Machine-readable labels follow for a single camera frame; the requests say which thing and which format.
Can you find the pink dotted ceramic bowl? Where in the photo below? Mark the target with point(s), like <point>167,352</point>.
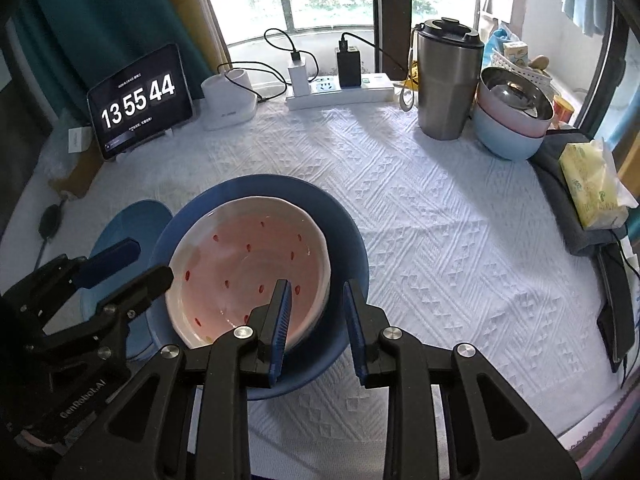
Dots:
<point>240,260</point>

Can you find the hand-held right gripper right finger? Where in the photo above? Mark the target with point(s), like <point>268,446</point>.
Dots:
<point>357,332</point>

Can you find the blue plate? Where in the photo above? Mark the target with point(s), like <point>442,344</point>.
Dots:
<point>125,225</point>

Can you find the small white box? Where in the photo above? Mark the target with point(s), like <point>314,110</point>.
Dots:
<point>80,139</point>

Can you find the yellow tissue pack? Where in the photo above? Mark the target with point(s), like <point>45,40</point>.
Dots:
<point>592,190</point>

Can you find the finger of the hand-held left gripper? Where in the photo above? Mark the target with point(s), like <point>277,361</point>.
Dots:
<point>107,262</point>
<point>140,290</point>

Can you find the dark blue bowl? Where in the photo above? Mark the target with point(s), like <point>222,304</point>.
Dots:
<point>345,240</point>

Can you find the stainless steel bowl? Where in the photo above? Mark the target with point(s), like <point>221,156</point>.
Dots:
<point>515,95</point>

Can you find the pale pink plastic bowl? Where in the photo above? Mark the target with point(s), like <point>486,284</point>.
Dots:
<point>500,122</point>

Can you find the white plastic basket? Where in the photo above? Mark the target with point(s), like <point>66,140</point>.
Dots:
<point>525,76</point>

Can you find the white charger plug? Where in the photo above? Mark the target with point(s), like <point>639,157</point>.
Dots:
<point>300,75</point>

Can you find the yellow curtain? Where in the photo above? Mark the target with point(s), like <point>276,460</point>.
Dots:
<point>200,30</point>

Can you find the cardboard box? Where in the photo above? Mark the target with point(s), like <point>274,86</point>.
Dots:
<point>80,175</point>

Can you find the teal curtain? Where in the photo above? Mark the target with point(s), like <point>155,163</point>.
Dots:
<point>100,25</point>

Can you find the white desk lamp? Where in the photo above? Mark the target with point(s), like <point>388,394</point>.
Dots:
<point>227,107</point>

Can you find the dark grey cloth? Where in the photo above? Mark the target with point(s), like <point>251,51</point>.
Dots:
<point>555,185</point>

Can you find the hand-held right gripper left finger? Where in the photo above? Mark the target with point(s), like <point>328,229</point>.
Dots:
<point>280,330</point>

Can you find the black phone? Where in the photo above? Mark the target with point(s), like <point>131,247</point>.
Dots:
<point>617,310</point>

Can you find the orange cup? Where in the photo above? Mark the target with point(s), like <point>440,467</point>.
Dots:
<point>563,110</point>

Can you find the white power strip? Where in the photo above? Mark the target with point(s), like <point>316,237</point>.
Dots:
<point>370,91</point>

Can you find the stainless steel tumbler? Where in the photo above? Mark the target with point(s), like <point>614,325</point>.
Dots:
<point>447,90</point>

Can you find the tablet with clock display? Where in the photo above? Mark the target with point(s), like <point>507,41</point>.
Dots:
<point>140,102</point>

